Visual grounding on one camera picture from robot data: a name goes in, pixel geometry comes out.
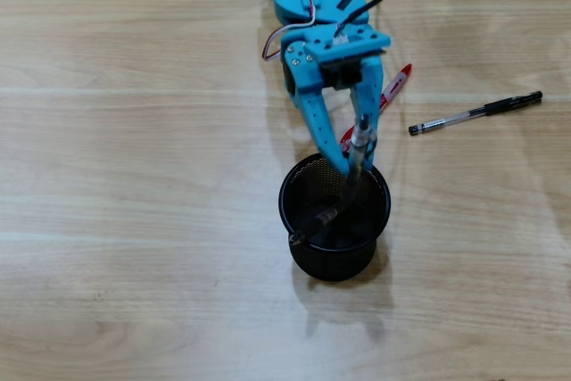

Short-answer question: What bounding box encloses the clear pen with black cap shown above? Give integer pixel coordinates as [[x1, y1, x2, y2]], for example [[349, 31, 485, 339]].
[[408, 90, 544, 137]]

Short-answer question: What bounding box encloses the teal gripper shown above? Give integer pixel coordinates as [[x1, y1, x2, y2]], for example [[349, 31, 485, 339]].
[[271, 0, 385, 178]]

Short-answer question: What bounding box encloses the black grip gel pen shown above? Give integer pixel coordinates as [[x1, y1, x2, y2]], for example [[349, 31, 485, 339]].
[[287, 202, 352, 248]]

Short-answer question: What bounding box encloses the teal wrist camera module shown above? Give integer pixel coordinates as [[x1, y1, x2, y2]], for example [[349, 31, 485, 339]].
[[302, 35, 393, 90]]

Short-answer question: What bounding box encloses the black mesh pen holder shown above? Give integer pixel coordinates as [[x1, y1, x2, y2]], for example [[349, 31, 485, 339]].
[[277, 151, 393, 283]]

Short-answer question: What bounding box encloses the white red servo wire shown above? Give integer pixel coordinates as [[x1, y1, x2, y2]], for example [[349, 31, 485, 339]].
[[261, 0, 323, 62]]

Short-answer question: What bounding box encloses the grey grip gel pen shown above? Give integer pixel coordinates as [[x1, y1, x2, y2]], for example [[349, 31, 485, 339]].
[[343, 113, 378, 208]]

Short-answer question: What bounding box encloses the red gel pen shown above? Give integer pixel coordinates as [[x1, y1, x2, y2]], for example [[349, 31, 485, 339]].
[[339, 62, 413, 154]]

